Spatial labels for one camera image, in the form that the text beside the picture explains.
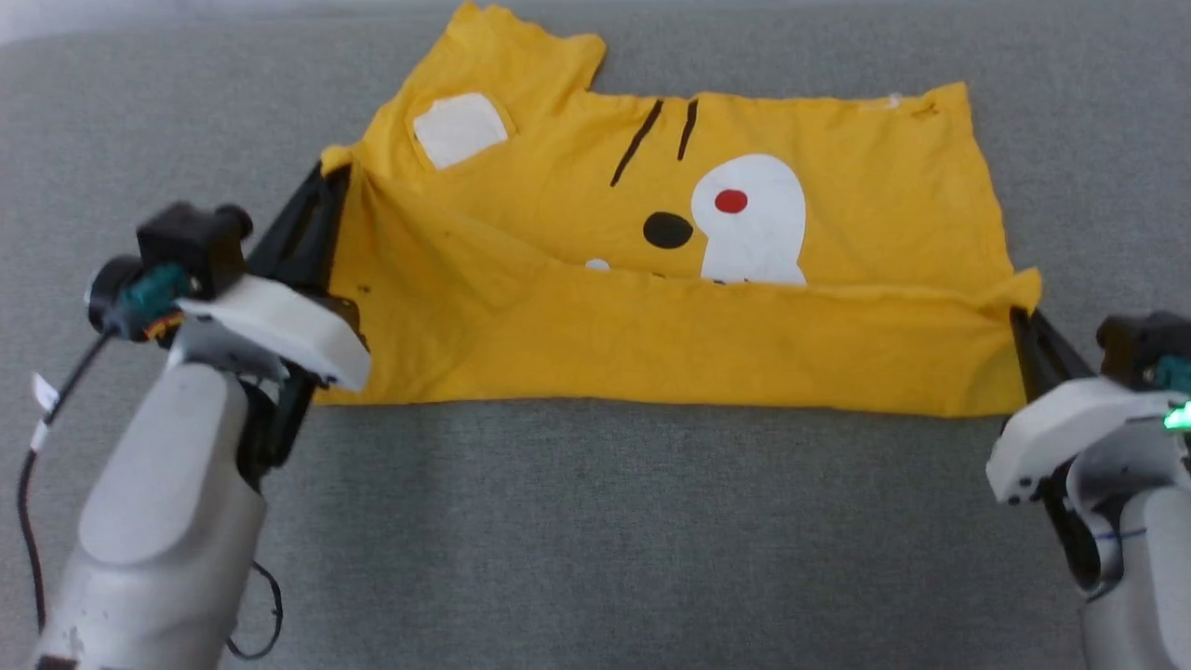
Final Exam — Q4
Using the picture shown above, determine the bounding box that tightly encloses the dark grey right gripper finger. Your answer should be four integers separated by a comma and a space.
1010, 309, 1057, 409
1024, 309, 1101, 396

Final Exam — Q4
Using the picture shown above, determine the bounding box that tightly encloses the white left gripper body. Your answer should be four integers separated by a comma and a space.
172, 274, 374, 492

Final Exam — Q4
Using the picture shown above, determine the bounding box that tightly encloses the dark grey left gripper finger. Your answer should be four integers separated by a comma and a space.
246, 163, 328, 280
296, 166, 355, 297

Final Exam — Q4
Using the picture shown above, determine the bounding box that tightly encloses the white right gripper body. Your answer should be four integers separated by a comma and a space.
985, 374, 1191, 596

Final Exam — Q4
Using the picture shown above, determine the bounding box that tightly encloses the yellow printed t-shirt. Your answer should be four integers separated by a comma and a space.
312, 2, 1043, 418

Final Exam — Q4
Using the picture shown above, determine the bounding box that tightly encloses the grey fabric sofa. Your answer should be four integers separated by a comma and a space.
0, 0, 1191, 670

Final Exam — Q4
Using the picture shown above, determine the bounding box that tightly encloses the teal left cable connector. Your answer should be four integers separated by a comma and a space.
119, 263, 194, 319

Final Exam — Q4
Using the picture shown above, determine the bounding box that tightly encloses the white cable tag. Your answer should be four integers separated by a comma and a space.
30, 372, 60, 454

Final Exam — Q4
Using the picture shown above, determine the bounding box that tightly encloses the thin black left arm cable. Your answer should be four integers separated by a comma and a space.
16, 328, 284, 663

